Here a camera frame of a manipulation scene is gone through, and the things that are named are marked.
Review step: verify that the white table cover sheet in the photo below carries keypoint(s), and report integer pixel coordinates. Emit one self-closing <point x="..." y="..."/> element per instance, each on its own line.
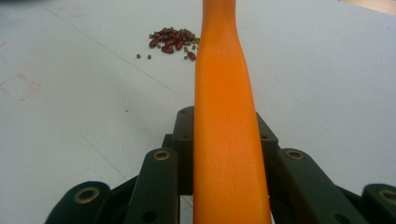
<point x="317" y="81"/>

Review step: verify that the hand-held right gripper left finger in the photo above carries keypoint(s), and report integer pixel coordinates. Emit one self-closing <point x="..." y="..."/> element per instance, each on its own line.
<point x="186" y="149"/>

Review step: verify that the pile of red green beans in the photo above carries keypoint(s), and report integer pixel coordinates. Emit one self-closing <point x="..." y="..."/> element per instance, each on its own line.
<point x="171" y="39"/>

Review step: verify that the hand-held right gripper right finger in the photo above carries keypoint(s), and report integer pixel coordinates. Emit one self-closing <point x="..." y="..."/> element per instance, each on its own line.
<point x="268" y="141"/>

